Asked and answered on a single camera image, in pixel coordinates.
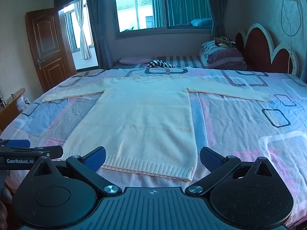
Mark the red and white headboard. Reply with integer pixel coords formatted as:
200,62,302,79
235,23,299,77

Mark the brown wooden door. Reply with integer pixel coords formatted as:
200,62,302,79
25,8,78,93

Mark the person's left hand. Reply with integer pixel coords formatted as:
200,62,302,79
0,188,13,224

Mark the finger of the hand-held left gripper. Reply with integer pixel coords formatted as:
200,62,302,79
0,139,31,149
0,145,64,159

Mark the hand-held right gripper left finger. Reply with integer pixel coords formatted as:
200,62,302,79
29,146,122,196

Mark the large sliding window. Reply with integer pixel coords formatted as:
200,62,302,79
110,0,214,38

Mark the striped bed sheet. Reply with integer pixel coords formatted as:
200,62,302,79
111,55,207,70

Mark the wooden footboard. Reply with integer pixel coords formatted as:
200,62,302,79
0,88,26,133

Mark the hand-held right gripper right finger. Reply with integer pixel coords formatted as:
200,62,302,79
185,146,277,196

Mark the white plastic bag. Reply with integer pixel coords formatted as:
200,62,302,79
15,95,31,112

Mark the checkered cloth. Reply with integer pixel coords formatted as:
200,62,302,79
145,58,176,69

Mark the pink pillow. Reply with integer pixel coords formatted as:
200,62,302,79
119,57,155,65

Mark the teal striped curtain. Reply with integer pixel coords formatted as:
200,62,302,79
151,0,213,27

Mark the hanging charger cable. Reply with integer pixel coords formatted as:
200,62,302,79
280,0,303,75

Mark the cream knit sweater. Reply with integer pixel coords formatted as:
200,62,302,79
42,73,271,182

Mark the pastel patterned bed blanket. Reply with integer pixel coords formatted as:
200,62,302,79
0,67,307,228

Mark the grey-blue curtain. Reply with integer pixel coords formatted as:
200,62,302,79
203,0,227,40
83,0,114,70

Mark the striped pillow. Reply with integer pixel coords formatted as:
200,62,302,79
200,40,245,69

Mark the white sheer curtain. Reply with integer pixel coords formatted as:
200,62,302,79
73,1,93,60

